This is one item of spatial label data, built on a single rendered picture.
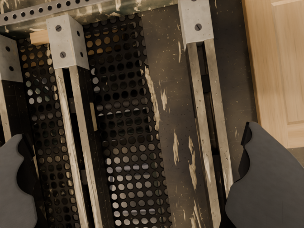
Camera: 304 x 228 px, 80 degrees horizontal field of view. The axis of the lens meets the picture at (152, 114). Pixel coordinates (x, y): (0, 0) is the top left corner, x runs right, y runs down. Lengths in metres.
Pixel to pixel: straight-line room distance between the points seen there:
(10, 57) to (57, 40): 0.18
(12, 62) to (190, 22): 0.49
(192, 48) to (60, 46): 0.32
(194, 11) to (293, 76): 0.28
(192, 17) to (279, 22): 0.22
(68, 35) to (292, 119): 0.58
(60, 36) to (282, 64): 0.54
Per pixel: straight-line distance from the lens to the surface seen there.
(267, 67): 0.54
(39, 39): 0.64
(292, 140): 0.56
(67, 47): 0.52
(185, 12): 0.47
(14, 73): 0.66
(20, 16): 0.64
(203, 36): 0.46
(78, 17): 0.57
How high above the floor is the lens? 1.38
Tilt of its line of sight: 32 degrees down
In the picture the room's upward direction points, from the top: 176 degrees clockwise
